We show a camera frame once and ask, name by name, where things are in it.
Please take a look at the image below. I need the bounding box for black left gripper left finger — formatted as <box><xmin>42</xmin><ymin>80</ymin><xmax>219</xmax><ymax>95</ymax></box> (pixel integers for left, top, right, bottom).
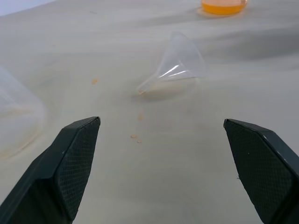
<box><xmin>0</xmin><ymin>116</ymin><xmax>101</xmax><ymax>224</ymax></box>

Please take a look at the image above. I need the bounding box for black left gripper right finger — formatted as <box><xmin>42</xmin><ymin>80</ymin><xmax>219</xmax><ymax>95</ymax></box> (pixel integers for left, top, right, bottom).
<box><xmin>223</xmin><ymin>118</ymin><xmax>299</xmax><ymax>224</ymax></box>

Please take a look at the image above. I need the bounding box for clear empty glass flask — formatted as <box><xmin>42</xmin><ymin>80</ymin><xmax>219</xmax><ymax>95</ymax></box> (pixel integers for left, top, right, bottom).
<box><xmin>0</xmin><ymin>65</ymin><xmax>48</xmax><ymax>156</ymax></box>

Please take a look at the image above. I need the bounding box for clear plastic funnel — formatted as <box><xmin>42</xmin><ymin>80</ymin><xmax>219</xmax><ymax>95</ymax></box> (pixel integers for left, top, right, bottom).
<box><xmin>136</xmin><ymin>31</ymin><xmax>206</xmax><ymax>95</ymax></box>

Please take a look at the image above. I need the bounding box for glass flask with orange liquid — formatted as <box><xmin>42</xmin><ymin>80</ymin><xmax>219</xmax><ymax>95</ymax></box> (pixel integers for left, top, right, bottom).
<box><xmin>200</xmin><ymin>0</ymin><xmax>249</xmax><ymax>16</ymax></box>

